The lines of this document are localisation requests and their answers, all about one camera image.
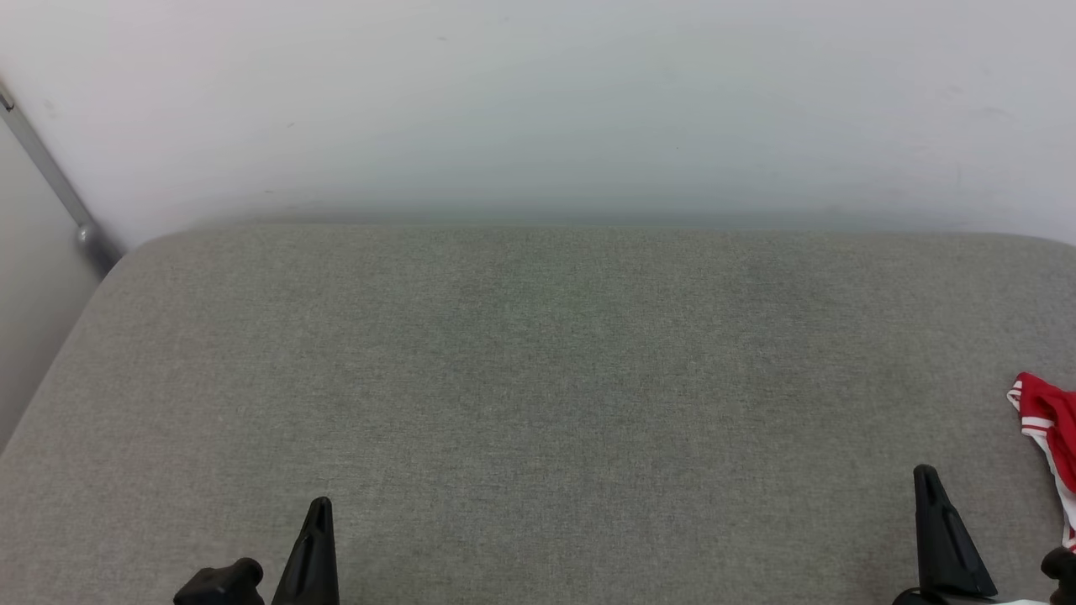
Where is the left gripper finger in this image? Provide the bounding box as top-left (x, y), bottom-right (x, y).
top-left (173, 557), bottom-right (266, 605)
top-left (270, 496), bottom-right (342, 605)

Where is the grey metal bar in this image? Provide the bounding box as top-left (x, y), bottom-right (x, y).
top-left (0, 80), bottom-right (127, 279)

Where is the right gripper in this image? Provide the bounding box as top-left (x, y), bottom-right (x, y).
top-left (891, 464), bottom-right (1076, 605)

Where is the red basketball jersey white trim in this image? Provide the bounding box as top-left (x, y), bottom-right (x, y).
top-left (1006, 372), bottom-right (1076, 552)

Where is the grey fabric sofa cushion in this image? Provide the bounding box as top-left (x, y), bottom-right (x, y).
top-left (0, 222), bottom-right (1076, 605)

